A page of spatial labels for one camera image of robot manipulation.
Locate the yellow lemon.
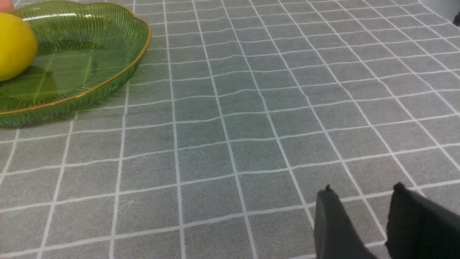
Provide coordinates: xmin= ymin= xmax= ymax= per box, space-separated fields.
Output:
xmin=0 ymin=13 xmax=38 ymax=82

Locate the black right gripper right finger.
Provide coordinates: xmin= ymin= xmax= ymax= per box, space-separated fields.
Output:
xmin=385 ymin=182 xmax=460 ymax=259

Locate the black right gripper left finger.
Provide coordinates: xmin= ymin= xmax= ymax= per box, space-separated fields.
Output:
xmin=314 ymin=185 xmax=376 ymax=259

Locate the green glass leaf plate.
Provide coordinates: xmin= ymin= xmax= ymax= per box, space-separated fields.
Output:
xmin=0 ymin=0 xmax=152 ymax=128

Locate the grey checked tablecloth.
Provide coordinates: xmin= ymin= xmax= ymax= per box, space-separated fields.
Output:
xmin=1 ymin=0 xmax=459 ymax=259

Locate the orange foam cube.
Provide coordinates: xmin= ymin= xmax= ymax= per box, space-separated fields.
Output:
xmin=0 ymin=0 xmax=15 ymax=13

